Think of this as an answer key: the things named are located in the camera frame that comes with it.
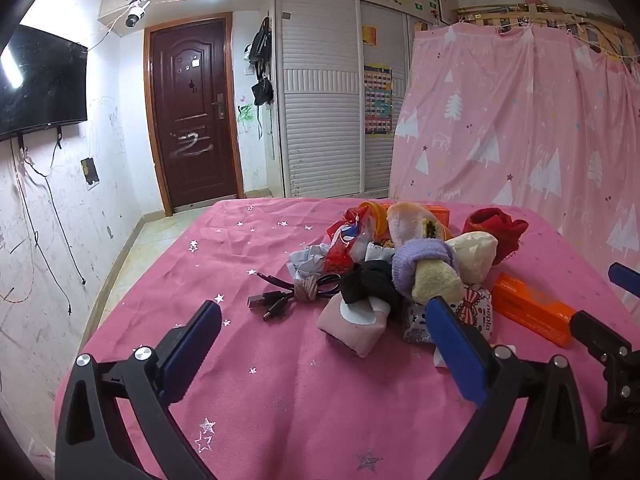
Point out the grey crumpled plastic bag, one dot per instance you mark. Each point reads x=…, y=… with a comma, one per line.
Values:
x=305, y=260

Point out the white louvered wardrobe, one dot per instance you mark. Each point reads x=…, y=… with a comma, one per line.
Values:
x=320, y=110

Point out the yellow sock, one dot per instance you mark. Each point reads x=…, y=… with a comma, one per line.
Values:
x=435, y=282

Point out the pink tree print curtain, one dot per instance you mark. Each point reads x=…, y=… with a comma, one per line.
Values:
x=500, y=110

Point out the red mesh pouch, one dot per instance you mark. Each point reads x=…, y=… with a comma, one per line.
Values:
x=337, y=260

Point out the black sock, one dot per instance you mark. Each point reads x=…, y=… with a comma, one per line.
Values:
x=370, y=280

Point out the white sock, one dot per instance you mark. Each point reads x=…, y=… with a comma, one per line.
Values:
x=475, y=255

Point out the wooden bed frame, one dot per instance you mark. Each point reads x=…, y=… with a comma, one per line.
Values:
x=550, y=14

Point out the red sock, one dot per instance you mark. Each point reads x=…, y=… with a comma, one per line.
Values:
x=500, y=230

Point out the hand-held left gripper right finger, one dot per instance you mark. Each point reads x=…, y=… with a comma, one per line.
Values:
x=457, y=350

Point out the dark brown door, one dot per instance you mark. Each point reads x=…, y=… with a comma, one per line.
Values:
x=192, y=110

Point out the black wall television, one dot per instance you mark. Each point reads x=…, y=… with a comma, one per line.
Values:
x=40, y=85

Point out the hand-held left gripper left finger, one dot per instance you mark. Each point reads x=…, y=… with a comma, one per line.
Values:
x=195, y=350

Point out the purple sock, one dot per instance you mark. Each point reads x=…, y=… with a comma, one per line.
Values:
x=405, y=265

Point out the white security camera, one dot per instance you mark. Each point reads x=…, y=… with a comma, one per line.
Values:
x=134, y=14

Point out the black hanging backpack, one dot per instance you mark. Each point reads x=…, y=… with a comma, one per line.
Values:
x=261, y=45

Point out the small black hanging bag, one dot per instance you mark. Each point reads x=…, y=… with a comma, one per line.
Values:
x=262, y=92

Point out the orange wardrobe sticker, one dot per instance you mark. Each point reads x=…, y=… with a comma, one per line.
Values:
x=369, y=35

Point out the long orange cardboard box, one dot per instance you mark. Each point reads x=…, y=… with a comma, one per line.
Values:
x=530, y=305

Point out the cartoon cat tissue packet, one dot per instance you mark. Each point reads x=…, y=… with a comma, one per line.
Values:
x=475, y=310

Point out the colourful chart poster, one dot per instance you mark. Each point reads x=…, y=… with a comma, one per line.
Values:
x=378, y=100

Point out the cream fuzzy sock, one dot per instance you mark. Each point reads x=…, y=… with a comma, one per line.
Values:
x=407, y=225

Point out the pink star tablecloth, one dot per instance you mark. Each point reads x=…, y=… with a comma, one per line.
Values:
x=280, y=410

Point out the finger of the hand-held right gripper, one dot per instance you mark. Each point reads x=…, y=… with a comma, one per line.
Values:
x=595, y=332
x=627, y=280

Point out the red white snack packet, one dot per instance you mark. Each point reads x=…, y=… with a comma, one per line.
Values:
x=350, y=235

